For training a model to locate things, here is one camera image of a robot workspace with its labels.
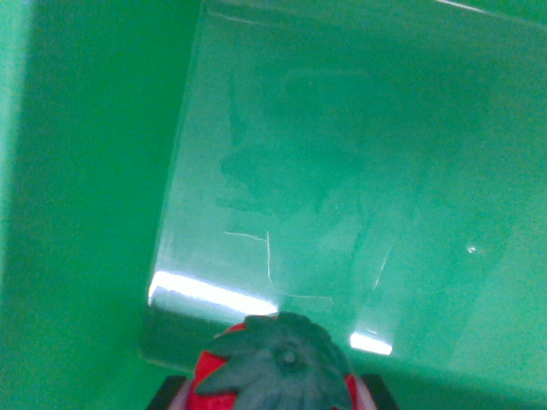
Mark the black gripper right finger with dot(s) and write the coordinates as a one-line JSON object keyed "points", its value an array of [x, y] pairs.
{"points": [[378, 393]]}

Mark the green plastic bin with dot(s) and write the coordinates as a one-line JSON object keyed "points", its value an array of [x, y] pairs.
{"points": [[342, 171]]}

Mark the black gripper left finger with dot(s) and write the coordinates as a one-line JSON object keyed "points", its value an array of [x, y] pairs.
{"points": [[171, 395]]}

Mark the red toy strawberry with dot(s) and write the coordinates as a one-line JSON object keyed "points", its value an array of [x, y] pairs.
{"points": [[278, 367]]}

